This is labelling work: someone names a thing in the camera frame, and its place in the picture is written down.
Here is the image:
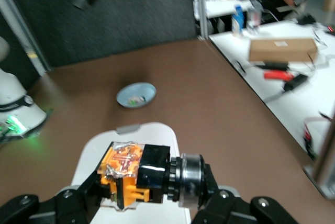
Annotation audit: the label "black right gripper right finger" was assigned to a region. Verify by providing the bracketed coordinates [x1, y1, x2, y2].
[192, 163, 299, 224]

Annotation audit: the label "clear drinking cup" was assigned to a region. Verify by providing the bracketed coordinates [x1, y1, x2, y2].
[247, 0, 262, 30]

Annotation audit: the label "brown cardboard box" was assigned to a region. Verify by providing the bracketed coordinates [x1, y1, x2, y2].
[248, 37, 319, 63]

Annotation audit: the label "aluminium frame post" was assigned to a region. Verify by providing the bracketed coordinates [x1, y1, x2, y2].
[0, 0, 52, 77]
[196, 0, 210, 40]

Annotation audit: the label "light blue round plate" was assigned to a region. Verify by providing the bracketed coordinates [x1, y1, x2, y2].
[116, 82, 158, 109]

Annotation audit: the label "red black clip leads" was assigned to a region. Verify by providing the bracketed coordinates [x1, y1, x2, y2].
[302, 115, 332, 156]

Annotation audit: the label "white blue bottle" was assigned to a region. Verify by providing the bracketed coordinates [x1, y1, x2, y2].
[231, 4, 246, 37]

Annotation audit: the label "black power adapter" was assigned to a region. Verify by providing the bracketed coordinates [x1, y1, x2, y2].
[283, 73, 310, 92]

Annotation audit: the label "orange black push-button switch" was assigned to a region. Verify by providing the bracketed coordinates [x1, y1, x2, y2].
[97, 141, 210, 212]

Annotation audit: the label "white side table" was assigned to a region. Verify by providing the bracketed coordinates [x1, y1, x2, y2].
[209, 21, 335, 156]

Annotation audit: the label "aluminium camera mount bar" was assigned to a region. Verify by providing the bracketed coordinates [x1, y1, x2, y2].
[303, 119, 335, 200]

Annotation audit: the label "red hand tool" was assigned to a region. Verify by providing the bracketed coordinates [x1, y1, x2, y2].
[263, 69, 294, 81]

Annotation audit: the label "white lunch box grey handle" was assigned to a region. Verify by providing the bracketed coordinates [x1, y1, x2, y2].
[70, 121, 192, 224]

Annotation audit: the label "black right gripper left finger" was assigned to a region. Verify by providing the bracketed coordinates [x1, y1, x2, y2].
[0, 167, 110, 224]

